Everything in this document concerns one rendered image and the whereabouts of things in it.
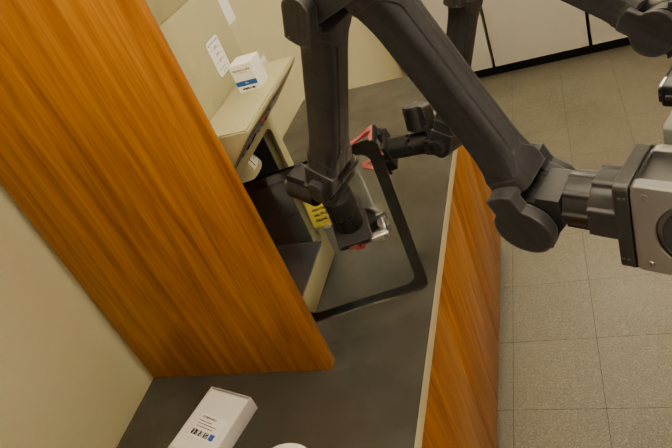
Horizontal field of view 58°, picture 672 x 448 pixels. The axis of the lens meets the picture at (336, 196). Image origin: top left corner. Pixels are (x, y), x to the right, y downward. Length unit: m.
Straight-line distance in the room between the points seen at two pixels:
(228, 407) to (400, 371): 0.38
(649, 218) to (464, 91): 0.24
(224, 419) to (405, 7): 0.97
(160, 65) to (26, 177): 0.43
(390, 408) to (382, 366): 0.11
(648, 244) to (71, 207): 1.02
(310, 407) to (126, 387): 0.50
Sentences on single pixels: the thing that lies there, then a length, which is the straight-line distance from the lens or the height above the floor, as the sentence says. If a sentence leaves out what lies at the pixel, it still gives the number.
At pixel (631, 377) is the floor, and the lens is 2.43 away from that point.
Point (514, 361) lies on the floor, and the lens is 2.51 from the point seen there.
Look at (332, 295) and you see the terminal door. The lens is 1.39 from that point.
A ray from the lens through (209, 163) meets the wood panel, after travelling 1.08.
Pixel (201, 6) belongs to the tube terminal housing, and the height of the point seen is 1.68.
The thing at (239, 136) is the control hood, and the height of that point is 1.50.
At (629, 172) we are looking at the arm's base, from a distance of 0.72.
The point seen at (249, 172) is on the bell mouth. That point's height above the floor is 1.33.
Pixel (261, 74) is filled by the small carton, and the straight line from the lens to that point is 1.29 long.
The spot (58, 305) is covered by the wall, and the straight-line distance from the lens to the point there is 1.48.
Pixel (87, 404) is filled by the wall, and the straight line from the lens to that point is 1.55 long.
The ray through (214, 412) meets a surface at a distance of 1.42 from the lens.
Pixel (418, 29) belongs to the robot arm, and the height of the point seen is 1.70.
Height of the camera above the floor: 1.93
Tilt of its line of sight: 31 degrees down
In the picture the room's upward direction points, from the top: 24 degrees counter-clockwise
